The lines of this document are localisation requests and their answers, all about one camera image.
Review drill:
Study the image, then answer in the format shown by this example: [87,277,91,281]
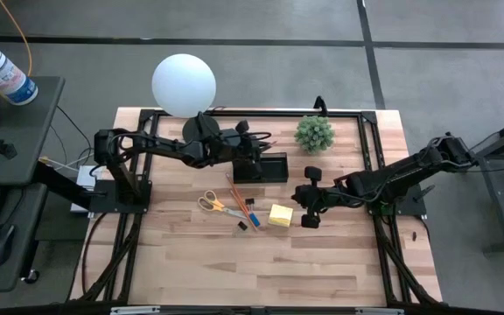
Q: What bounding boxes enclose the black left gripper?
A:
[223,119,264,180]

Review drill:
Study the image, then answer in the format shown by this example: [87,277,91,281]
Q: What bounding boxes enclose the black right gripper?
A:
[290,165,340,229]

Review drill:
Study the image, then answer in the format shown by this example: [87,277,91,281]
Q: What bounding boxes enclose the black mesh desk organizer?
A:
[233,151,290,184]

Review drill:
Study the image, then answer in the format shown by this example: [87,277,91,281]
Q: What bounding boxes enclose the yellow sticky note pad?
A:
[267,203,295,228]

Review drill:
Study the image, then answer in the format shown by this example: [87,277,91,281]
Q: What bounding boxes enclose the yellow handled scissors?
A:
[197,189,248,220]

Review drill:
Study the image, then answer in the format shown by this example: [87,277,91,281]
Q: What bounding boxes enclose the green potted plant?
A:
[294,114,336,155]

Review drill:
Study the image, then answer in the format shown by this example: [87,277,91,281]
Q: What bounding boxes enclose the white globe table lamp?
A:
[150,52,221,144]

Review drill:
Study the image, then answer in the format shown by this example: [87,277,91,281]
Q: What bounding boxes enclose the white box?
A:
[70,164,100,214]

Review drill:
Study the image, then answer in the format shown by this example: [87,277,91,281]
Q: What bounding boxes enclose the black metal stand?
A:
[470,111,504,255]

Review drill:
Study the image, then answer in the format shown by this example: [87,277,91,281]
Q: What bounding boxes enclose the black side desk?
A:
[0,76,67,293]

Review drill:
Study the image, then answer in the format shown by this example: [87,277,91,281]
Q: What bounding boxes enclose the white wipes canister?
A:
[0,38,39,107]

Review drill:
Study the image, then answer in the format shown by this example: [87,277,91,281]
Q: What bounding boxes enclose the black computer mouse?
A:
[0,223,17,267]

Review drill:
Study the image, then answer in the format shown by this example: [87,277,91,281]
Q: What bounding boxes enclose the black aluminium table frame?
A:
[79,107,444,315]

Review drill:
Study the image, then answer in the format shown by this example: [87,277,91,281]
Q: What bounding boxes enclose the black clamp mount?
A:
[312,94,329,116]

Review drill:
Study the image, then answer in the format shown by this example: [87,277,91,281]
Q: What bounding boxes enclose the yellow cable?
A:
[0,0,33,78]

